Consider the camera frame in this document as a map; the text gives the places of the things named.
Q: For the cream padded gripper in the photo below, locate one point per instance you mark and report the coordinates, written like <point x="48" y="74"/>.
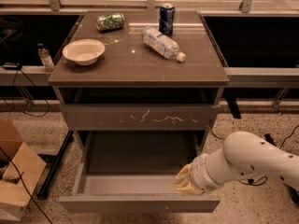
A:
<point x="200" y="174"/>

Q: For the grey drawer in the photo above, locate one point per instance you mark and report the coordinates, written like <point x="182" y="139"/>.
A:
<point x="134" y="172"/>

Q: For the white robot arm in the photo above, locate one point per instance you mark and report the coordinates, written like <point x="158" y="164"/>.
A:
<point x="242" y="156"/>

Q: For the grey drawer cabinet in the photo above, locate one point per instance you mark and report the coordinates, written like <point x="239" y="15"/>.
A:
<point x="133" y="90"/>

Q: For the black left table leg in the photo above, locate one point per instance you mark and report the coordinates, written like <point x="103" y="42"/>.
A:
<point x="54" y="162"/>

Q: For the clear plastic water bottle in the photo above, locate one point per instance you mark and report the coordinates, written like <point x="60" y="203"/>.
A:
<point x="161" y="43"/>

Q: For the white paper bowl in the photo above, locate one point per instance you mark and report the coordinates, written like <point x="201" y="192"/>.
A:
<point x="84" y="51"/>

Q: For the blue soda can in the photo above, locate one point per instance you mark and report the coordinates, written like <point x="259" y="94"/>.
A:
<point x="167" y="14"/>

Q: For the cardboard box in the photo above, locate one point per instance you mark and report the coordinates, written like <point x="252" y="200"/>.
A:
<point x="21" y="169"/>

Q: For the green soda can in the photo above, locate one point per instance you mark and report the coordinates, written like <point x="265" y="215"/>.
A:
<point x="110" y="22"/>

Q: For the small bottle on ledge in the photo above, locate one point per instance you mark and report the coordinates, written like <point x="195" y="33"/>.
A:
<point x="45" y="57"/>

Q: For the black device on ledge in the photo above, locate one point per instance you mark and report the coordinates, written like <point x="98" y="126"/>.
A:
<point x="12" y="66"/>

